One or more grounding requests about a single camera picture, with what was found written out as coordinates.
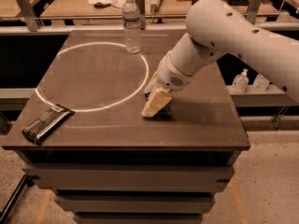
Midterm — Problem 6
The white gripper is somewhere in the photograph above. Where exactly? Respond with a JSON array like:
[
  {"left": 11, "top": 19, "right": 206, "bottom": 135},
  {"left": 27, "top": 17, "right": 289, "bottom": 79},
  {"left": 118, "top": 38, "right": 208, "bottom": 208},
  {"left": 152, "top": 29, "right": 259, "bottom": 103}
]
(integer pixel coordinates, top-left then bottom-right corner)
[{"left": 142, "top": 51, "right": 191, "bottom": 118}]

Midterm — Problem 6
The blue rxbar blueberry packet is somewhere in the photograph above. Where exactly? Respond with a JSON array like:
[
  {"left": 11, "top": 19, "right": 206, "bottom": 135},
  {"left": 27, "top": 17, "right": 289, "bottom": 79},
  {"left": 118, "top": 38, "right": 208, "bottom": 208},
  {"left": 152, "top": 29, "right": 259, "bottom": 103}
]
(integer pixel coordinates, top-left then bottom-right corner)
[{"left": 151, "top": 105, "right": 172, "bottom": 119}]

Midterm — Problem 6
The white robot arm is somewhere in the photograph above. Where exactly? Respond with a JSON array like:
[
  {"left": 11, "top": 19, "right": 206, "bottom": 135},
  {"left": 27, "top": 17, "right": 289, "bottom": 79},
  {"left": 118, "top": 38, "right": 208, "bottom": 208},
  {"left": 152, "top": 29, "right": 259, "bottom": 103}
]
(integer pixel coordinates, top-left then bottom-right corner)
[{"left": 142, "top": 0, "right": 299, "bottom": 118}]

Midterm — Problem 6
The black rxbar chocolate packet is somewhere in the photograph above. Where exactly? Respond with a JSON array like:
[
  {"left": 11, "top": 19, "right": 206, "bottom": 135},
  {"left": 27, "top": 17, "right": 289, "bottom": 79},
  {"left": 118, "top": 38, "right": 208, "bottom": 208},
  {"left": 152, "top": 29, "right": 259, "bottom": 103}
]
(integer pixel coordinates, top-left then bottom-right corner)
[{"left": 21, "top": 105, "right": 75, "bottom": 146}]

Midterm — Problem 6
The clear plastic water bottle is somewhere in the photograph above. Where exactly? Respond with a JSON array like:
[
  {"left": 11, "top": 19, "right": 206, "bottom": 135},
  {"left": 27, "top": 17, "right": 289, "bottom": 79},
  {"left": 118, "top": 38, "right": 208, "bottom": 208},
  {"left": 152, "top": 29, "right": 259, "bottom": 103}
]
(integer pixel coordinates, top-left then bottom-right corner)
[{"left": 122, "top": 0, "right": 141, "bottom": 54}]

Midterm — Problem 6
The clear sanitizer bottle left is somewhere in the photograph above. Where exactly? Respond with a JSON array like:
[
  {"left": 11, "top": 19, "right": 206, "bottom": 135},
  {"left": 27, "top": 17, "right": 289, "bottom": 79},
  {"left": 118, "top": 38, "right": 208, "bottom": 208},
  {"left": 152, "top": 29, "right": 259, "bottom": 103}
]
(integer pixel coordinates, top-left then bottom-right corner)
[{"left": 232, "top": 68, "right": 249, "bottom": 93}]

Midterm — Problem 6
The clear sanitizer bottle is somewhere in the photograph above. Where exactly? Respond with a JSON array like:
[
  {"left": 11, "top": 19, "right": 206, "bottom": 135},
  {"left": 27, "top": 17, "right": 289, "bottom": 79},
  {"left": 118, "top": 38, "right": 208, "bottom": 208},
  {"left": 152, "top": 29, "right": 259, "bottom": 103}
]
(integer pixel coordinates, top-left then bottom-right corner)
[
  {"left": 252, "top": 74, "right": 270, "bottom": 91},
  {"left": 232, "top": 68, "right": 249, "bottom": 93}
]

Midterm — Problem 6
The white handheld tool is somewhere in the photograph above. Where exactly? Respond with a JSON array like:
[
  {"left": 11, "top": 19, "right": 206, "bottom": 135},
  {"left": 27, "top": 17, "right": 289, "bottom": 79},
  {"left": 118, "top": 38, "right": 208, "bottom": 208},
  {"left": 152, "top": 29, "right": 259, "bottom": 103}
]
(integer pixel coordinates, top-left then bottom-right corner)
[{"left": 150, "top": 0, "right": 163, "bottom": 13}]

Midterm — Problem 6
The grey drawer cabinet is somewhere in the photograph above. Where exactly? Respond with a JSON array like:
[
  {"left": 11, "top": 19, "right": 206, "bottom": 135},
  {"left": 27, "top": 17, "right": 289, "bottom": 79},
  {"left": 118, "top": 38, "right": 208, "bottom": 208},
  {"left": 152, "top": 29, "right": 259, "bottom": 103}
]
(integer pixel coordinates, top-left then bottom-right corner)
[{"left": 15, "top": 149, "right": 242, "bottom": 224}]

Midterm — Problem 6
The clear sanitizer bottle right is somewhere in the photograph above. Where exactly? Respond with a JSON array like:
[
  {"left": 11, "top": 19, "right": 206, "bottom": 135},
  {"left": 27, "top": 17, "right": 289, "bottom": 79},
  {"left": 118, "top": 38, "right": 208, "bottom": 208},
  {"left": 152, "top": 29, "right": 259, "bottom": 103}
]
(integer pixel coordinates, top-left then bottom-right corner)
[{"left": 252, "top": 74, "right": 270, "bottom": 91}]

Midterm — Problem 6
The metal bracket middle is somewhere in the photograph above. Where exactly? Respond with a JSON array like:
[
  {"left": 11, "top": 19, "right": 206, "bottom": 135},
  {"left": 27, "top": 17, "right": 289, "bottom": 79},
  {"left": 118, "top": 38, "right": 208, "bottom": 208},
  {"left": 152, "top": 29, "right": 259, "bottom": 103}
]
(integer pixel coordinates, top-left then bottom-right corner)
[{"left": 135, "top": 0, "right": 146, "bottom": 30}]

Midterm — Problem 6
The metal bracket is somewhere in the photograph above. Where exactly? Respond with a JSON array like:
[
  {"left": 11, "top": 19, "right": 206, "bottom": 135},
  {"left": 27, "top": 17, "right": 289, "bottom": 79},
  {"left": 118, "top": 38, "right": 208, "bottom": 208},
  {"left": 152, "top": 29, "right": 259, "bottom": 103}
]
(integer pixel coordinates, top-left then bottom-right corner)
[
  {"left": 16, "top": 0, "right": 40, "bottom": 32},
  {"left": 135, "top": 0, "right": 146, "bottom": 30},
  {"left": 242, "top": 0, "right": 269, "bottom": 26}
]

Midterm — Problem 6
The metal bracket left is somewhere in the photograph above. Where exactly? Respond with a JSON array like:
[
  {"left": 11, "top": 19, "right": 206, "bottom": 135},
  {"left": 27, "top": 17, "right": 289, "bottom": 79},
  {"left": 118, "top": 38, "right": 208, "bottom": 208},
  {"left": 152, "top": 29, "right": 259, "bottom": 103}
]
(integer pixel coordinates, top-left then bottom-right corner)
[{"left": 16, "top": 0, "right": 40, "bottom": 32}]

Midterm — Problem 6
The metal bracket right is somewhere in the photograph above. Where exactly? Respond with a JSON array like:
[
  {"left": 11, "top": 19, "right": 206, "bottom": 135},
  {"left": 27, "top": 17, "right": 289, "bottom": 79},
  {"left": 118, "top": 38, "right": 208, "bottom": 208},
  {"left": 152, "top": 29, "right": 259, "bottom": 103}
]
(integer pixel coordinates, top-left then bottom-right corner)
[{"left": 242, "top": 0, "right": 269, "bottom": 26}]

